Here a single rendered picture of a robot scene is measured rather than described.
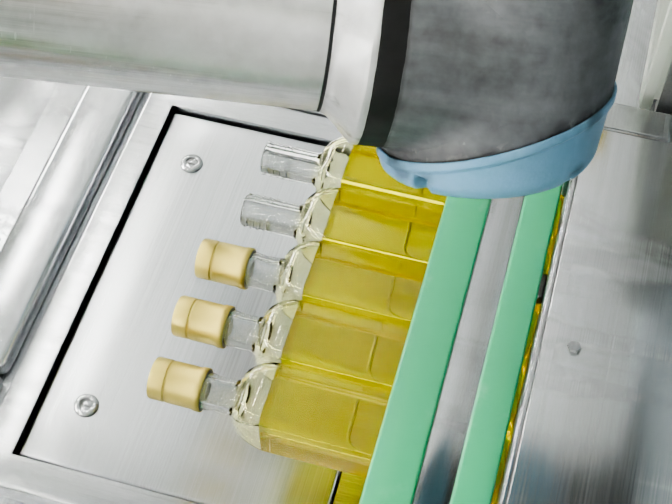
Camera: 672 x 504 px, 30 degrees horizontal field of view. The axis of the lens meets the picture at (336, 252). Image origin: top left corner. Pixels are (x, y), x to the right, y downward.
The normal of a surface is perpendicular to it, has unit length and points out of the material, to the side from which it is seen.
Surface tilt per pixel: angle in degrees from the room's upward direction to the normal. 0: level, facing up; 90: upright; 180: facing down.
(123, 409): 90
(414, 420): 90
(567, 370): 90
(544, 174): 125
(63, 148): 90
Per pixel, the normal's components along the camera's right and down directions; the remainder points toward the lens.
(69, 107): 0.00, -0.55
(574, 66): 0.46, 0.43
